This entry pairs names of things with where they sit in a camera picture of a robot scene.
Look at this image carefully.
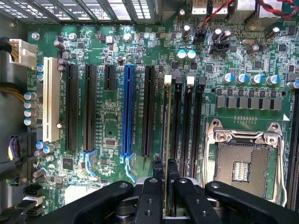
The RAM slot with black latch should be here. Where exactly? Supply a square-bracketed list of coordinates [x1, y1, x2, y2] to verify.
[195, 78, 206, 182]
[174, 76, 185, 178]

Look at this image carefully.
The black RAM slot bank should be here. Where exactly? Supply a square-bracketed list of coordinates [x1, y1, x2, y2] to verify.
[286, 92, 299, 212]

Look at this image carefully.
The silver CPU socket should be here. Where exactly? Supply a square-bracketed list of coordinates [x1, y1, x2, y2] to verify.
[201, 118, 287, 207]

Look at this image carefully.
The green motherboard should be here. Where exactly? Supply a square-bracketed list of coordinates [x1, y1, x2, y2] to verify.
[23, 0, 299, 224]

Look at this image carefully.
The long black expansion slot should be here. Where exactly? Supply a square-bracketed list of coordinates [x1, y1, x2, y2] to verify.
[142, 65, 156, 157]
[83, 63, 97, 152]
[65, 63, 79, 151]

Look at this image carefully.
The blue expansion slot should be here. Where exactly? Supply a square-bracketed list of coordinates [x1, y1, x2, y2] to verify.
[119, 64, 136, 164]

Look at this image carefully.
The short black expansion slot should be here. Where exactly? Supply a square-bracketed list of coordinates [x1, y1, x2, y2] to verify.
[104, 64, 117, 91]

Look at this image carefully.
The white PCI expansion slot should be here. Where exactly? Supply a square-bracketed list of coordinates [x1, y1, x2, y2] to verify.
[43, 56, 61, 143]

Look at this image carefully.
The white power connector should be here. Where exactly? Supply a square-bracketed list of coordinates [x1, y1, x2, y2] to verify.
[8, 39, 38, 70]

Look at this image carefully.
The silver rear port block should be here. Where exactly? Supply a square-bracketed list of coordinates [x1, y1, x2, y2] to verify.
[190, 0, 282, 31]

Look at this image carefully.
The grey metal PC case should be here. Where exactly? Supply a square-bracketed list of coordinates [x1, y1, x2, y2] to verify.
[0, 0, 299, 224]

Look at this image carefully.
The black SATA cable plug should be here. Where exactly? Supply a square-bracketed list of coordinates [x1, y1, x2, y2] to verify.
[0, 185, 44, 224]

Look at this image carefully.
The purple wire connector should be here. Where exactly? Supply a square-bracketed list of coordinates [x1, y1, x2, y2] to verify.
[8, 136, 21, 161]

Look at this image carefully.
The yellow black braided cable bundle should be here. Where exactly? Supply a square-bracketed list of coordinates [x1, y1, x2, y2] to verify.
[0, 81, 27, 103]

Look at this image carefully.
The red and black twisted wire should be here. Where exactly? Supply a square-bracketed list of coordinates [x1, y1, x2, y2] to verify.
[202, 0, 299, 30]

